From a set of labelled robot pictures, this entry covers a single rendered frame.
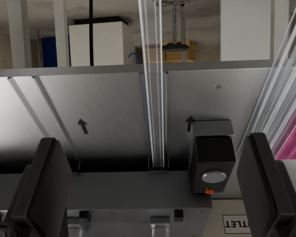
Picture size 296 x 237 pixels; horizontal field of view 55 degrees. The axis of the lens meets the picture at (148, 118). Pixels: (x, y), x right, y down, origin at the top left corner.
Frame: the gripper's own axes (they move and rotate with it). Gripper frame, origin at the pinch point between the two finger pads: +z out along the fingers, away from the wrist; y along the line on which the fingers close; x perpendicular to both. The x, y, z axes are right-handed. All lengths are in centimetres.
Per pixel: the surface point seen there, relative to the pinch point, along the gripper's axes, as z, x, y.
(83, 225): 8.8, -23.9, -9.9
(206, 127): 12.0, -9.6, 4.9
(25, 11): 52, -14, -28
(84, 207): 8.6, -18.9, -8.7
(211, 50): 657, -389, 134
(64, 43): 70, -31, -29
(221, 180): 8.4, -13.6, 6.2
